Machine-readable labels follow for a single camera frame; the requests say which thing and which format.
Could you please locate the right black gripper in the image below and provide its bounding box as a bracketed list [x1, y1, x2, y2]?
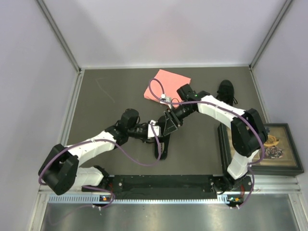
[164, 103, 195, 136]

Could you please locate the black sneaker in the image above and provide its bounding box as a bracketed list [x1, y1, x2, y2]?
[216, 80, 238, 106]
[154, 116, 170, 160]

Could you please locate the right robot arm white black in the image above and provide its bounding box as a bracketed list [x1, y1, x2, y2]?
[162, 84, 268, 191]

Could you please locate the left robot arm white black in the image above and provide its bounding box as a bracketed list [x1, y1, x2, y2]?
[38, 109, 161, 195]

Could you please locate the pink folded cloth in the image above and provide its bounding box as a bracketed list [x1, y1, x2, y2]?
[150, 69, 191, 103]

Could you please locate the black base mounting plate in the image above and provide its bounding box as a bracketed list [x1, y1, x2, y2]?
[81, 174, 255, 199]

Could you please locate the dark framed compartment box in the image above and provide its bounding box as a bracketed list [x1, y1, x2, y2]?
[218, 123, 304, 177]

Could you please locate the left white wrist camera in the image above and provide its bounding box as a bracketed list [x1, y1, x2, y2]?
[147, 120, 161, 139]

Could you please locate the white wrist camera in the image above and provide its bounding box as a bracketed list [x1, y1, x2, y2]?
[160, 94, 172, 104]
[147, 120, 161, 139]

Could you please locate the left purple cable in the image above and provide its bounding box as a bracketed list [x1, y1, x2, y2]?
[38, 122, 162, 210]

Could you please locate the purple cable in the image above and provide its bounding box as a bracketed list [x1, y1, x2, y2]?
[38, 122, 162, 210]
[148, 78, 265, 209]

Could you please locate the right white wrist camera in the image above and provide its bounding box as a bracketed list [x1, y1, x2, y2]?
[160, 94, 172, 104]

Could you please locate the grey slotted cable duct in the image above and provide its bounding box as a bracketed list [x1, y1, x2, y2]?
[48, 194, 244, 205]

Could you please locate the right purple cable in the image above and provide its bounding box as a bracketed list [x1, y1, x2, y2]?
[148, 78, 265, 209]

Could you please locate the aluminium frame rail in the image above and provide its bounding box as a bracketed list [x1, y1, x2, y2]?
[38, 174, 303, 194]

